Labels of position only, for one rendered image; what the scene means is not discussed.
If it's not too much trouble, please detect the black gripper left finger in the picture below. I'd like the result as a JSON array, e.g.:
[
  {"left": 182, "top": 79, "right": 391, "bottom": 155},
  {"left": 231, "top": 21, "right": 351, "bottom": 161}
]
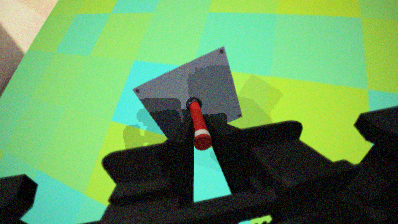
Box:
[{"left": 101, "top": 116, "right": 194, "bottom": 204}]

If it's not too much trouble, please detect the grey sloped panel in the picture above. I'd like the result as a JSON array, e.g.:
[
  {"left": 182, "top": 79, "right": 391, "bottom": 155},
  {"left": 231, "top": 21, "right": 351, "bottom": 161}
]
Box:
[{"left": 132, "top": 46, "right": 243, "bottom": 138}]

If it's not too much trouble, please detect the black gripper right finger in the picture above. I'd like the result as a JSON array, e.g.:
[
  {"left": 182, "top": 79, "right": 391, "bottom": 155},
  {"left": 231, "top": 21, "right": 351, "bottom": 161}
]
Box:
[{"left": 203, "top": 114, "right": 303, "bottom": 194}]

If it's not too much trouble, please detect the red peg with white band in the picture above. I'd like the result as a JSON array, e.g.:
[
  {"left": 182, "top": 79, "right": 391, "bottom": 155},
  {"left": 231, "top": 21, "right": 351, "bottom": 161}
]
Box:
[{"left": 190, "top": 101, "right": 212, "bottom": 151}]

